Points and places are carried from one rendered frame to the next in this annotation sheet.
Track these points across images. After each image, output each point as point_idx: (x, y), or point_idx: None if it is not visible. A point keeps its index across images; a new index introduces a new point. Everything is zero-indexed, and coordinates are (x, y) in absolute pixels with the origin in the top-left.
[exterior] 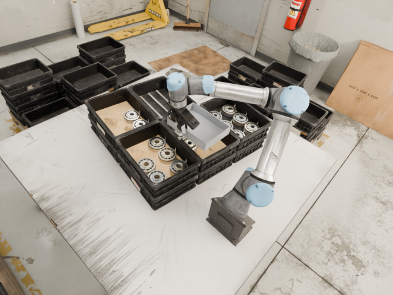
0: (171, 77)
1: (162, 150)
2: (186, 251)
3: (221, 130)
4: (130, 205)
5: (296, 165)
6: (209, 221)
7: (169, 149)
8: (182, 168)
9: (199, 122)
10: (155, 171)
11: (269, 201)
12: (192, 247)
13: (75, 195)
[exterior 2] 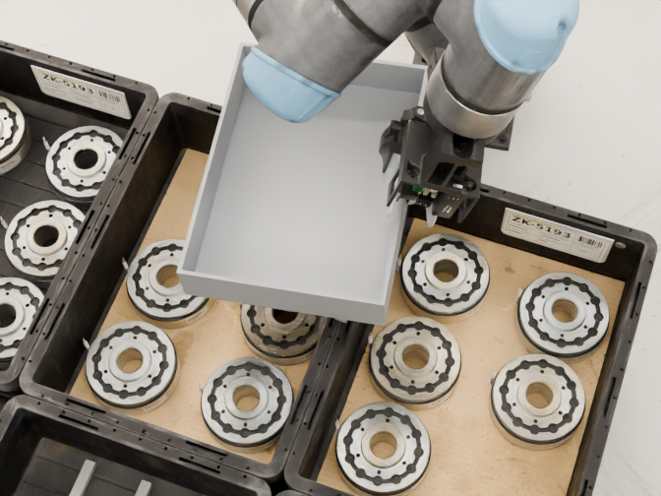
0: (551, 9)
1: (410, 389)
2: (657, 144)
3: (252, 97)
4: (660, 419)
5: None
6: (510, 133)
7: (384, 363)
8: (449, 252)
9: (435, 49)
10: (541, 339)
11: None
12: (630, 135)
13: None
